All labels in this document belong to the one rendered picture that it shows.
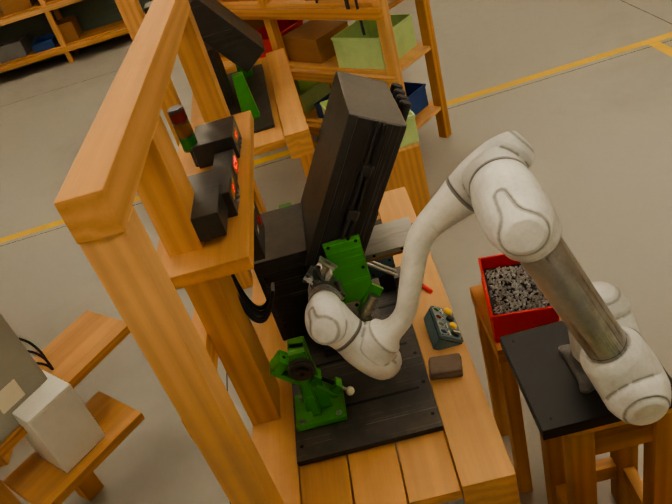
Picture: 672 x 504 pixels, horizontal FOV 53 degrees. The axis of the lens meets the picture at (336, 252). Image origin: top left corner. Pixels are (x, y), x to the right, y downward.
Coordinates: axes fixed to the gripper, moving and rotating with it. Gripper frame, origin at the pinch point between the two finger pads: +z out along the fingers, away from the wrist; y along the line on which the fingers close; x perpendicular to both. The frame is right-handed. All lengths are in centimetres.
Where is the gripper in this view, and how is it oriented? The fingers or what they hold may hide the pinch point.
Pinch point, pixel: (323, 271)
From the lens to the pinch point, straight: 201.2
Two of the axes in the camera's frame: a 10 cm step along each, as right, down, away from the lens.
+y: -8.6, -4.7, -1.9
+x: -5.1, 8.2, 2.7
